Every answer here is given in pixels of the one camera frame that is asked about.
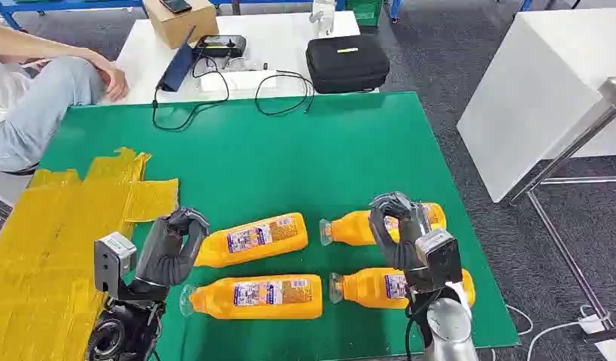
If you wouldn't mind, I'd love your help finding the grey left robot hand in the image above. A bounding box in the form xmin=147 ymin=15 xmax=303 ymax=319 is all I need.
xmin=132 ymin=206 xmax=211 ymax=303

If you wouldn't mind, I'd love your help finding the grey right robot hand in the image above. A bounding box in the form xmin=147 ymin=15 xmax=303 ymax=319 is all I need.
xmin=368 ymin=191 xmax=434 ymax=293

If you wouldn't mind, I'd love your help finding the orange drink bottle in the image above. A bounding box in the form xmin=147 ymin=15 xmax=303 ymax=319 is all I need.
xmin=319 ymin=202 xmax=448 ymax=247
xmin=329 ymin=267 xmax=477 ymax=311
xmin=178 ymin=274 xmax=324 ymax=321
xmin=194 ymin=212 xmax=309 ymax=269

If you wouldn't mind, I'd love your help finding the yellow plastic sheet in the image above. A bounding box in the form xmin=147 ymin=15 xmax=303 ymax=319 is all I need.
xmin=0 ymin=147 xmax=181 ymax=361

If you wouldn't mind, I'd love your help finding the green table mat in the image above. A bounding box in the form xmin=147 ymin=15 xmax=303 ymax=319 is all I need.
xmin=37 ymin=91 xmax=521 ymax=361

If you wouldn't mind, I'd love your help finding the dark blue tablet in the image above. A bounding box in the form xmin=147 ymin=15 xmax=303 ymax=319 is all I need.
xmin=157 ymin=25 xmax=199 ymax=94

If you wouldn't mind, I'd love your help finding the white flat box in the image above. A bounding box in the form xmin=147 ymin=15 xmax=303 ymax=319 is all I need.
xmin=199 ymin=68 xmax=279 ymax=94

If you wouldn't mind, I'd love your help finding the black carrying case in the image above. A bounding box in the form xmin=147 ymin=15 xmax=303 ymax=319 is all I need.
xmin=305 ymin=34 xmax=391 ymax=95

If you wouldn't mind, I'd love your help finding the person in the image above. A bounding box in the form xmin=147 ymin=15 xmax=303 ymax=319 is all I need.
xmin=0 ymin=22 xmax=130 ymax=176

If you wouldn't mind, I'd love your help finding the white square table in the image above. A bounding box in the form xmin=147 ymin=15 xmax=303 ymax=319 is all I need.
xmin=456 ymin=7 xmax=616 ymax=205

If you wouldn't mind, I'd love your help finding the black remote controller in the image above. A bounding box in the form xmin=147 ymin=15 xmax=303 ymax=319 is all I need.
xmin=193 ymin=34 xmax=248 ymax=59

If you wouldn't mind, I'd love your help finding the white power strip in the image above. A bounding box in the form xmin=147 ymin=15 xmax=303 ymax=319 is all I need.
xmin=578 ymin=312 xmax=616 ymax=361

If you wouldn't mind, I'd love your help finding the brown cardboard box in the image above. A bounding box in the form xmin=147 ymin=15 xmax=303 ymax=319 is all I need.
xmin=142 ymin=0 xmax=220 ymax=50

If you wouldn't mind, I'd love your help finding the green plastic crate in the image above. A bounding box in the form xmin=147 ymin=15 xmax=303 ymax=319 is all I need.
xmin=344 ymin=0 xmax=385 ymax=27

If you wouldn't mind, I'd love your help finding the white desktop device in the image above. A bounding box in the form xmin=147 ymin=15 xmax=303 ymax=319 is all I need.
xmin=308 ymin=0 xmax=337 ymax=38

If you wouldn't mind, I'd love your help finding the black smartphone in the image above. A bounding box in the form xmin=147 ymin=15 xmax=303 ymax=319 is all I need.
xmin=159 ymin=0 xmax=193 ymax=15

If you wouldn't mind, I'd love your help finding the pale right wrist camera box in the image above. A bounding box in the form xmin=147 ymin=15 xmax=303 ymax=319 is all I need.
xmin=414 ymin=228 xmax=464 ymax=293

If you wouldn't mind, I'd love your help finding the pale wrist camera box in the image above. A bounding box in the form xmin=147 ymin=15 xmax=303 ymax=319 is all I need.
xmin=414 ymin=228 xmax=464 ymax=293
xmin=93 ymin=231 xmax=138 ymax=301

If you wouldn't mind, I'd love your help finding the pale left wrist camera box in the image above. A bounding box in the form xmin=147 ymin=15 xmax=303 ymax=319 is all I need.
xmin=93 ymin=231 xmax=138 ymax=301

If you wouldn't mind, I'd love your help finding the black tablet cable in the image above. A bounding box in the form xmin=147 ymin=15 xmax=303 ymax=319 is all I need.
xmin=150 ymin=48 xmax=231 ymax=133

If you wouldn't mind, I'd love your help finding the white power cable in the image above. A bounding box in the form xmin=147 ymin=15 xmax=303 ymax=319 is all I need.
xmin=490 ymin=303 xmax=608 ymax=361

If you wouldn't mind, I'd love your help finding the black looped cable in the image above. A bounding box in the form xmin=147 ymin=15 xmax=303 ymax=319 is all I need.
xmin=253 ymin=69 xmax=317 ymax=117

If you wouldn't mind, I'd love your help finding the steel table frame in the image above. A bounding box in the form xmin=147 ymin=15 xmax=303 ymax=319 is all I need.
xmin=505 ymin=75 xmax=616 ymax=346

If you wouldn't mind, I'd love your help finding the blue metal rack frame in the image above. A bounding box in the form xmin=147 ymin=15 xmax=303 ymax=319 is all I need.
xmin=0 ymin=0 xmax=145 ymax=32

